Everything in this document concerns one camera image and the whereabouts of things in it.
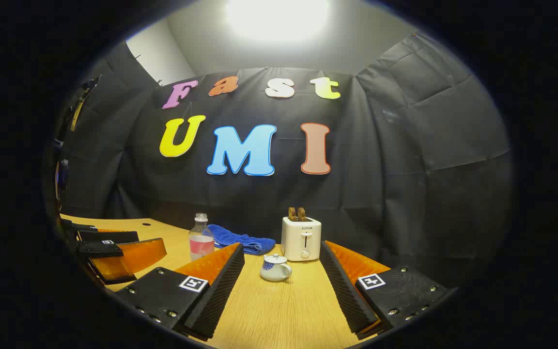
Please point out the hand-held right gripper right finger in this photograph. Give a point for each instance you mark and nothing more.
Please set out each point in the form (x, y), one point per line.
(351, 295)

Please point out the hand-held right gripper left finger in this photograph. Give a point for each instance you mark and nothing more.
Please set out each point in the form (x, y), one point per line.
(211, 295)

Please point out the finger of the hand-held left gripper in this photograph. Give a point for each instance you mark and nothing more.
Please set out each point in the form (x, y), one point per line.
(107, 236)
(100, 249)

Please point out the clear water bottle pink label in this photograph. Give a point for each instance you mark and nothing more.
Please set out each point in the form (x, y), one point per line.
(201, 245)

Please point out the white blue patterned teacup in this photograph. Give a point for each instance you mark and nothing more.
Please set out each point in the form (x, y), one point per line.
(274, 274)

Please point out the white teacup lid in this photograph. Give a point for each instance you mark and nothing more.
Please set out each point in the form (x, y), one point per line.
(275, 261)

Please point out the blue folded towel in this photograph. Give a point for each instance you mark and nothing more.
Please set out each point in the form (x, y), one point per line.
(240, 240)

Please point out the white toaster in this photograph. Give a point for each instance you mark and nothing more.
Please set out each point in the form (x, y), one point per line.
(301, 242)

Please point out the black backdrop cloth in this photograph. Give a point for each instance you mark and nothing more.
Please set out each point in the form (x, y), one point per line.
(405, 160)

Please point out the bright ceiling light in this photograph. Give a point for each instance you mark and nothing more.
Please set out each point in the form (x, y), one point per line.
(276, 19)

